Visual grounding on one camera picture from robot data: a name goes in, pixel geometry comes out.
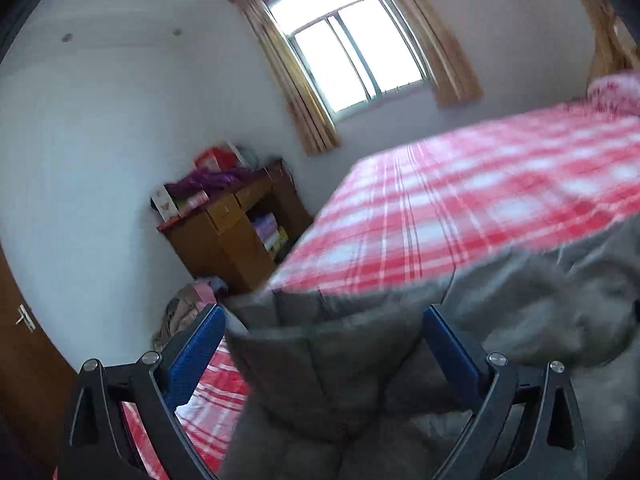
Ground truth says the brown wooden door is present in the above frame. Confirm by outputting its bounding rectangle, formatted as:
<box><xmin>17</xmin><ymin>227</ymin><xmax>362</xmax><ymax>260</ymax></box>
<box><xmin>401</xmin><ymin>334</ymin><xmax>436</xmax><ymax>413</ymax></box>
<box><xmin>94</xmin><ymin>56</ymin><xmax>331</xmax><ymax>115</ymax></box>
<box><xmin>0</xmin><ymin>247</ymin><xmax>81</xmax><ymax>480</ymax></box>

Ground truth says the beige patterned curtain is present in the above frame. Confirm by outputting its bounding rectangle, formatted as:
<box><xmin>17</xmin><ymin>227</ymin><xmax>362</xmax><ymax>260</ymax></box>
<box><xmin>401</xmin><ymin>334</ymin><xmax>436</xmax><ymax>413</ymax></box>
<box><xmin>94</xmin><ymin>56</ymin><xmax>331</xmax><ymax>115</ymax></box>
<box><xmin>367</xmin><ymin>0</ymin><xmax>485</xmax><ymax>107</ymax></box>
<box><xmin>229</xmin><ymin>0</ymin><xmax>342</xmax><ymax>156</ymax></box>
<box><xmin>570</xmin><ymin>0</ymin><xmax>636</xmax><ymax>86</ymax></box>

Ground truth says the white printed box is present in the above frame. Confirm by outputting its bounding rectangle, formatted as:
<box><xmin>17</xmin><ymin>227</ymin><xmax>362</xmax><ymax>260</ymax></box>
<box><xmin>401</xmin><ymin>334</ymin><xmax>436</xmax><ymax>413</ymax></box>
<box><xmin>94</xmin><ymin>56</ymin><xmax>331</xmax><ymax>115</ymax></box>
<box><xmin>150</xmin><ymin>185</ymin><xmax>180</xmax><ymax>222</ymax></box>

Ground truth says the purple puffer jacket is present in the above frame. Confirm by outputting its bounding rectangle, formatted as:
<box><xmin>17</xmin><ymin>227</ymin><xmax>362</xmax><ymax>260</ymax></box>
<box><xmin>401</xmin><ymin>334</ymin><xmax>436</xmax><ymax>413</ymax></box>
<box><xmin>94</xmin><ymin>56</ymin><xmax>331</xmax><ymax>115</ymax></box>
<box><xmin>165</xmin><ymin>167</ymin><xmax>256</xmax><ymax>198</ymax></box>

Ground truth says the wooden desk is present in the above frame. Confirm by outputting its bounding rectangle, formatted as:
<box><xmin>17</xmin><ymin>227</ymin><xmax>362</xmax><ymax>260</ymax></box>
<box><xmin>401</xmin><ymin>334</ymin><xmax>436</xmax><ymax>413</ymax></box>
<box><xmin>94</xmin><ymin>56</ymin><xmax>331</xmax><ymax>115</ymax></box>
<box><xmin>157</xmin><ymin>160</ymin><xmax>313</xmax><ymax>295</ymax></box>

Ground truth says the red gift box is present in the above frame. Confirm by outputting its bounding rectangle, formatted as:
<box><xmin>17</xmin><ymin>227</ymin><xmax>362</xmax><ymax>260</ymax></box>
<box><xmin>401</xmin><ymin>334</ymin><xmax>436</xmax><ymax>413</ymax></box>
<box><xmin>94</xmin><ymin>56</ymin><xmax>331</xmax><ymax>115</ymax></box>
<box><xmin>194</xmin><ymin>144</ymin><xmax>241</xmax><ymax>171</ymax></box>

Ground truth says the yellow box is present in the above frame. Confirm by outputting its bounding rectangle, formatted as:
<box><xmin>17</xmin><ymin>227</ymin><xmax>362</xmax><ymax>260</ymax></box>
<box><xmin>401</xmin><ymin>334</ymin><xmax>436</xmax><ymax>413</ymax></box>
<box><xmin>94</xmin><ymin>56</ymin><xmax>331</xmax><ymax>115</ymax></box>
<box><xmin>265</xmin><ymin>227</ymin><xmax>290</xmax><ymax>255</ymax></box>

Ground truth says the pink quilt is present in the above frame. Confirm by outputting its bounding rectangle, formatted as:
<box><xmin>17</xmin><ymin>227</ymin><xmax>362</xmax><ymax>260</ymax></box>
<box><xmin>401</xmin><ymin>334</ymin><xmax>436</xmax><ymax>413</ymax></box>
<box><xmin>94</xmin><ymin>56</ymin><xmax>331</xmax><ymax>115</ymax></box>
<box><xmin>586</xmin><ymin>72</ymin><xmax>640</xmax><ymax>117</ymax></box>

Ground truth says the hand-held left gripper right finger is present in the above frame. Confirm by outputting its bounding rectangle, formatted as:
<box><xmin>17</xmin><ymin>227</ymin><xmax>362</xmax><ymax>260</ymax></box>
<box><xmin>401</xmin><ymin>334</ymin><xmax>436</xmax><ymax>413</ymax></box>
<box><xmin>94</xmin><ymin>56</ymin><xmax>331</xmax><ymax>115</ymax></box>
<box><xmin>422</xmin><ymin>304</ymin><xmax>586</xmax><ymax>480</ymax></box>

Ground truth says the flat red box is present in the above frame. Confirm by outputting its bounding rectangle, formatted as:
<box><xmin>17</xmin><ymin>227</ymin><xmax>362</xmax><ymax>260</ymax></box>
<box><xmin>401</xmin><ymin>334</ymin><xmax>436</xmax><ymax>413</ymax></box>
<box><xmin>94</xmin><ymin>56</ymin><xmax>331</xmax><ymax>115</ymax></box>
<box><xmin>156</xmin><ymin>191</ymin><xmax>211</xmax><ymax>232</ymax></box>

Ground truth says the window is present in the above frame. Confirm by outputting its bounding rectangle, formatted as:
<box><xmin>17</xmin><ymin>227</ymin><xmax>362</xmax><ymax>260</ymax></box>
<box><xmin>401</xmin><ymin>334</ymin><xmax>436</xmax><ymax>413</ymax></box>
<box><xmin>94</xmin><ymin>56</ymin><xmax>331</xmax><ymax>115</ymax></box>
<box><xmin>267</xmin><ymin>0</ymin><xmax>433</xmax><ymax>121</ymax></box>

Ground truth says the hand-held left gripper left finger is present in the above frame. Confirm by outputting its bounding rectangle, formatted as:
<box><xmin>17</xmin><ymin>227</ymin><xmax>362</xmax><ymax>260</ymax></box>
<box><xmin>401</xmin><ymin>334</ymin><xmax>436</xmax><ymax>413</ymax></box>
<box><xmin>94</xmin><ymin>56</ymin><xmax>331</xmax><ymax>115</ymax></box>
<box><xmin>57</xmin><ymin>302</ymin><xmax>226</xmax><ymax>480</ymax></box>

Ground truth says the pile of clothes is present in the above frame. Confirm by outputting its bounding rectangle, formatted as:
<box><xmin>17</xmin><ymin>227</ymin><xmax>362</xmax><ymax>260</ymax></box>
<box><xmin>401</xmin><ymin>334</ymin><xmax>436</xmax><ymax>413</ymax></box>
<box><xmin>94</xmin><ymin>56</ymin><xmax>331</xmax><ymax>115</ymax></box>
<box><xmin>152</xmin><ymin>277</ymin><xmax>231</xmax><ymax>351</ymax></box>

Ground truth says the bed with red plaid sheet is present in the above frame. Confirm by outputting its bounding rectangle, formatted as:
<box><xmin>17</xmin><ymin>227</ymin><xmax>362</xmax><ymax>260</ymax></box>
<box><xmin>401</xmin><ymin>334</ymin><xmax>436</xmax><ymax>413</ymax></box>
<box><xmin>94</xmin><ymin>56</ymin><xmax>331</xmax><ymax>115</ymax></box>
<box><xmin>120</xmin><ymin>105</ymin><xmax>640</xmax><ymax>480</ymax></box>

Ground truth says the grey puffer jacket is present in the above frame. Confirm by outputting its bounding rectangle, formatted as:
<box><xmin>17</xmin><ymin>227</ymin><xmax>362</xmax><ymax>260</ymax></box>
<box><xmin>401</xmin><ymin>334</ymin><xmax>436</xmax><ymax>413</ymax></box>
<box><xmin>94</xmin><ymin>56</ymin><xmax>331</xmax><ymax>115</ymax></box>
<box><xmin>220</xmin><ymin>220</ymin><xmax>640</xmax><ymax>480</ymax></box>

